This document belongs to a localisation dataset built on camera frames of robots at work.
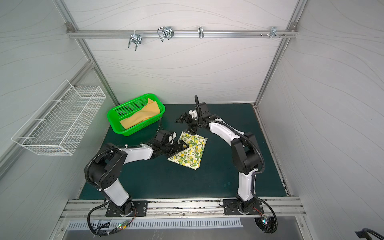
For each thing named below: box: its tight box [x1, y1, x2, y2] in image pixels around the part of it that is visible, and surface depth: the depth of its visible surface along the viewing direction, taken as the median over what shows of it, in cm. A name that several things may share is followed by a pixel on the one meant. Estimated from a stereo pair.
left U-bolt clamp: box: [128, 33, 142, 51], surface depth 80 cm
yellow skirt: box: [119, 98, 160, 130], surface depth 113 cm
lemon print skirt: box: [167, 131, 208, 171], surface depth 92 cm
